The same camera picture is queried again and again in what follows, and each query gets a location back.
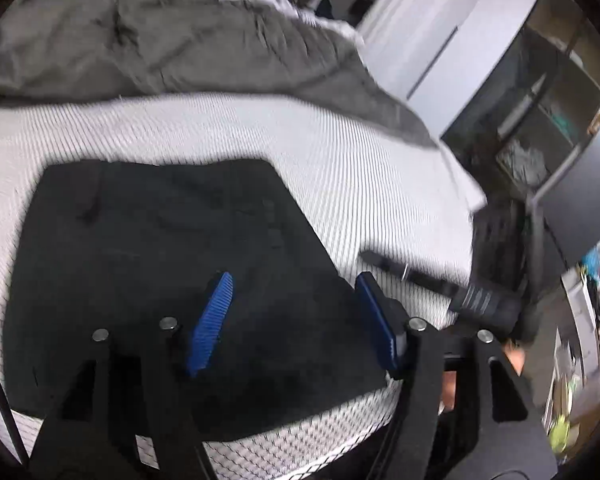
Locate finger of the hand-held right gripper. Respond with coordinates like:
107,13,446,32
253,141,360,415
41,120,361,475
359,249,462,300

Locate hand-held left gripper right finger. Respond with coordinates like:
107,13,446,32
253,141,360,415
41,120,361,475
355,272,561,480

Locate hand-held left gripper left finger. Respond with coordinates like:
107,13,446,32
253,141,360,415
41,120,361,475
27,271,235,480

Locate black pants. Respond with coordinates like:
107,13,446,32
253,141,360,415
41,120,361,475
2,157,403,443

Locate person's right hand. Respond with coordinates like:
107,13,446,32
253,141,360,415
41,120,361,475
500,337,527,377

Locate honeycomb patterned bed mattress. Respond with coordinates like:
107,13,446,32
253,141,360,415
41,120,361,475
0,91,488,480

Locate dark monitor screen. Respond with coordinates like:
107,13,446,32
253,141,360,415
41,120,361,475
540,127,600,267

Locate yellow green object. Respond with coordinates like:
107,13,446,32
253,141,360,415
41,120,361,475
549,414,572,455

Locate open wardrobe shelf unit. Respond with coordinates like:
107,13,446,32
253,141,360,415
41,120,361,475
440,0,600,201

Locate narrow white curtain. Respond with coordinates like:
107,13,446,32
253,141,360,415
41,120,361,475
357,0,501,93

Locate dark grey duvet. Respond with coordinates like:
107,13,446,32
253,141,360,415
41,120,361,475
0,0,438,148

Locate white striped sheet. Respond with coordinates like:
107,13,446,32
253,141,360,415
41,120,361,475
210,0,301,17

